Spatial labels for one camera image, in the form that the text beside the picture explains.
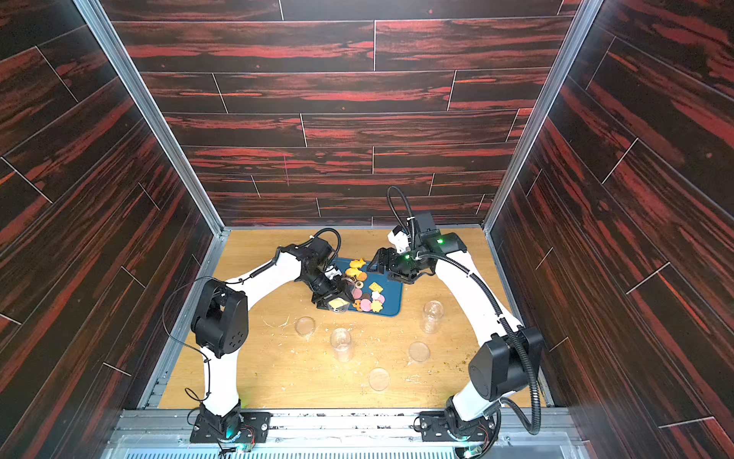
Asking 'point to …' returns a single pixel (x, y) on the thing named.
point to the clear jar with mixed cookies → (341, 341)
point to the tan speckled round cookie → (361, 276)
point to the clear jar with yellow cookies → (346, 285)
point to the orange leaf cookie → (353, 272)
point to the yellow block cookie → (337, 302)
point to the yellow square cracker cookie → (376, 287)
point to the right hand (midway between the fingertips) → (383, 270)
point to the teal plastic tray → (389, 304)
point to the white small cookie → (376, 295)
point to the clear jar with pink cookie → (433, 312)
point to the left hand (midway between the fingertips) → (351, 304)
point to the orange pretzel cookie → (358, 305)
